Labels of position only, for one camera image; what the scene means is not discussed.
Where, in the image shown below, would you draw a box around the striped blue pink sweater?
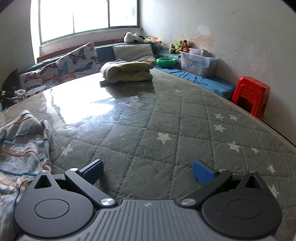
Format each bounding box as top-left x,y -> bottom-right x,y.
0,110 -> 52,241

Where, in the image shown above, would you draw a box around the red plastic stool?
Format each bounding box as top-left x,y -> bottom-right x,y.
231,76 -> 270,120

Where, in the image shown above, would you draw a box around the black bag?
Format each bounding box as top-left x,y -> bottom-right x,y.
0,68 -> 22,102

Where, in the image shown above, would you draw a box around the green plastic bowl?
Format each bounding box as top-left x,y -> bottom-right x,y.
156,58 -> 177,68

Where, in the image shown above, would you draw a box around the brown plush toys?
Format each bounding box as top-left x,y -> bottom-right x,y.
170,40 -> 191,53

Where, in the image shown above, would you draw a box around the clear plastic storage box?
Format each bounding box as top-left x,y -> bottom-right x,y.
179,48 -> 219,78

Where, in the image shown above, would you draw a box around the green framed window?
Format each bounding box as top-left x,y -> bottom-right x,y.
38,0 -> 140,45

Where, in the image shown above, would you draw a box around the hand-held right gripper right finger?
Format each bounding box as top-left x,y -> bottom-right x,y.
181,159 -> 270,207

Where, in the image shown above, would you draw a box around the white plush toy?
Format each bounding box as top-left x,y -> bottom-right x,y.
123,32 -> 144,43

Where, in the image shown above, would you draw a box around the folded yellow grey blanket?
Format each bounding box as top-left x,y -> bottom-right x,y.
100,60 -> 156,87

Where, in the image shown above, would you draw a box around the grey pillow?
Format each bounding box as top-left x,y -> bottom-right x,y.
112,44 -> 156,62

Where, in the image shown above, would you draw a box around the butterfly print cushion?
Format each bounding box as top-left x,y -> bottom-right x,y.
20,62 -> 60,93
55,42 -> 101,78
17,42 -> 160,77

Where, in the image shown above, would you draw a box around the blue bench mat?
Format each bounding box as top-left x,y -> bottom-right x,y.
154,65 -> 236,100

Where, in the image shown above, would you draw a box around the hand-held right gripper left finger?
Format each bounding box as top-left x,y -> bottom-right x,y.
31,159 -> 117,208

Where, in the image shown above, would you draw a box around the colourful soft toys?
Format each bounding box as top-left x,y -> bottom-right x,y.
144,36 -> 162,45

